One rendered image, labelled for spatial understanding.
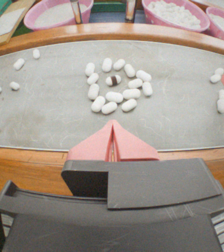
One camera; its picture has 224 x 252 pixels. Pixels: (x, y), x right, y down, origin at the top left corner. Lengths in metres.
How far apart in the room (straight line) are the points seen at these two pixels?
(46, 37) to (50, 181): 0.37
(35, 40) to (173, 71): 0.40
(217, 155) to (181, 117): 0.12
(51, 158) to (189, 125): 0.30
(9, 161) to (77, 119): 0.17
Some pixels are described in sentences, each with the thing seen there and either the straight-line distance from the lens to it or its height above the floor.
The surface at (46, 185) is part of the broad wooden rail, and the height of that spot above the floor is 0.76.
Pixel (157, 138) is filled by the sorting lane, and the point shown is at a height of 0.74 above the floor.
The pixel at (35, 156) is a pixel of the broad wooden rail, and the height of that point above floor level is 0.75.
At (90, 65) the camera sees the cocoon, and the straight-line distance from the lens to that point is 0.29.
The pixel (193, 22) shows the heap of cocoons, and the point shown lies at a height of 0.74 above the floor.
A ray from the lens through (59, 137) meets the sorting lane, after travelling 0.26.
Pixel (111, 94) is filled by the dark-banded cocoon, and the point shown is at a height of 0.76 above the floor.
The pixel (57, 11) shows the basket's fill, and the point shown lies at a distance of 0.63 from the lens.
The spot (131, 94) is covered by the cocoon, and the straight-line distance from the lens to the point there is 0.25.
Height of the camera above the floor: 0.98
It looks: 77 degrees down
